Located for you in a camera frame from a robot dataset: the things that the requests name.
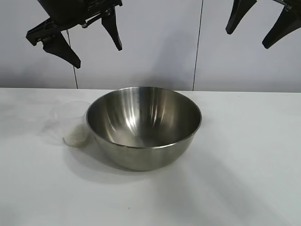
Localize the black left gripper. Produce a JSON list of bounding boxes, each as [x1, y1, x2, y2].
[[26, 0, 123, 69]]

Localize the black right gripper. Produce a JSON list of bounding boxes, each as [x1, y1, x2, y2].
[[225, 0, 301, 49]]

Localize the clear plastic measuring cup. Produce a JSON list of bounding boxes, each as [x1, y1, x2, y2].
[[44, 100, 91, 148]]

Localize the white rice grains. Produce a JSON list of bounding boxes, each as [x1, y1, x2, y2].
[[63, 123, 91, 148]]

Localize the stainless steel mixing bowl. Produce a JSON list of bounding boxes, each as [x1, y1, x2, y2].
[[86, 86, 203, 171]]

